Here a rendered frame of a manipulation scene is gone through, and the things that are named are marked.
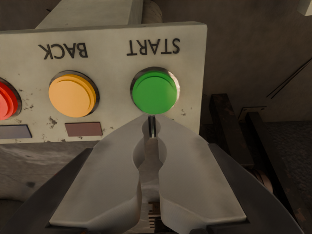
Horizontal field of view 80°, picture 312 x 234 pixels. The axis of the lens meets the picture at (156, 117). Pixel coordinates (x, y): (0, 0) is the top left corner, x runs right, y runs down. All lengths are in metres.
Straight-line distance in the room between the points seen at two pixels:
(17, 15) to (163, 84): 0.80
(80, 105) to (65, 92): 0.02
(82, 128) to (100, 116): 0.02
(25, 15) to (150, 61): 0.77
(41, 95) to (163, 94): 0.12
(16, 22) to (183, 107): 0.83
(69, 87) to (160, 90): 0.08
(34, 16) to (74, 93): 0.73
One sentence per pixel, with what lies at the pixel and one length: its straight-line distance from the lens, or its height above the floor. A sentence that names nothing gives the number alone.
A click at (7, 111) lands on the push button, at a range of 0.22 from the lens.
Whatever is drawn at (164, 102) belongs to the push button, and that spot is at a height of 0.61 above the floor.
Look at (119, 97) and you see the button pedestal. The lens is 0.18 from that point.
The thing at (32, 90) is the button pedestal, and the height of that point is 0.60.
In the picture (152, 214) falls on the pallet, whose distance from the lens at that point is 2.46.
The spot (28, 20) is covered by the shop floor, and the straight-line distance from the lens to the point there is 0.91.
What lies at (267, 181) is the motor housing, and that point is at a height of 0.48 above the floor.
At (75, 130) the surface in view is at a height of 0.61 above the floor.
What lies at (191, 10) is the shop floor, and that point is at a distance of 0.79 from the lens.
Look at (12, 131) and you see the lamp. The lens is 0.24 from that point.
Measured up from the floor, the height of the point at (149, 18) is 0.16.
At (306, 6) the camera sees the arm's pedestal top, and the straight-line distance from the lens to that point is 0.57.
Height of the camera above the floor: 0.73
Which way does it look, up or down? 41 degrees down
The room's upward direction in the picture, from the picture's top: 179 degrees clockwise
